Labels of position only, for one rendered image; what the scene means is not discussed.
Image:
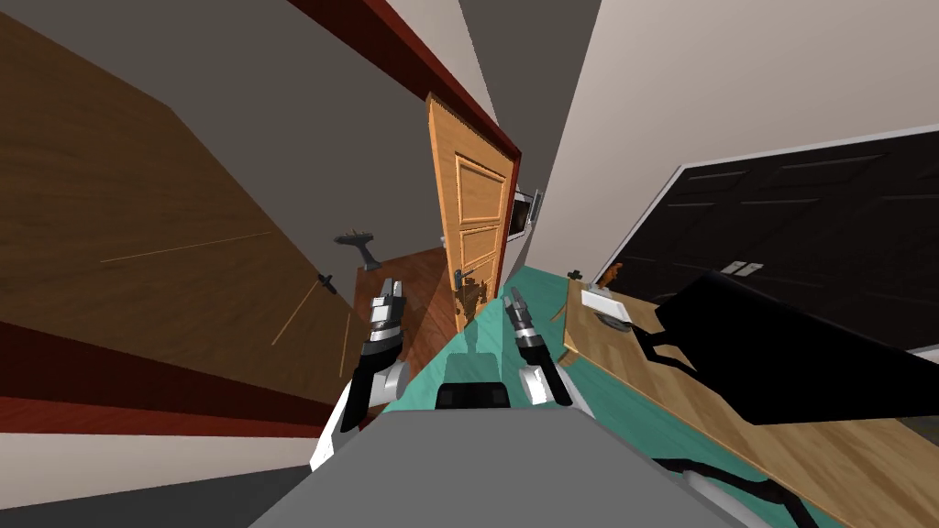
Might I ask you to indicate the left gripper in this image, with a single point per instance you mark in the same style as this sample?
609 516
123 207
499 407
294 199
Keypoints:
386 308

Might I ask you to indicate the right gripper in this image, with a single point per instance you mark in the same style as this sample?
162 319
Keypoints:
523 320

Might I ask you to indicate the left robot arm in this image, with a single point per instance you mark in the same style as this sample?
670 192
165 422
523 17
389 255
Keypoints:
370 374

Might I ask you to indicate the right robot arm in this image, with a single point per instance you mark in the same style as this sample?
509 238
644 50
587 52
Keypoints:
541 367

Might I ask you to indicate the small black fixture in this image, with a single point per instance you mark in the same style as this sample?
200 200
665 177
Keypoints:
326 283

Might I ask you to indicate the white tray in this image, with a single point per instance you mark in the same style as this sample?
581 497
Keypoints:
605 305

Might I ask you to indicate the light wooden panel door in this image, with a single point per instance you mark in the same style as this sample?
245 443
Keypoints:
473 213

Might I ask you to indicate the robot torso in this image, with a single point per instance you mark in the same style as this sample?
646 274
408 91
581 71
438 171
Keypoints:
484 469

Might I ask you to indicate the black chair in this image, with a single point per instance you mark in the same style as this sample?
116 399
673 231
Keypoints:
799 352

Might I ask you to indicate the black panel door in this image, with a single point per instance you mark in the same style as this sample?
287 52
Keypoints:
799 235

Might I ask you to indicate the wooden desk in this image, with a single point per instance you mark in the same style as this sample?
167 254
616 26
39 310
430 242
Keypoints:
807 455

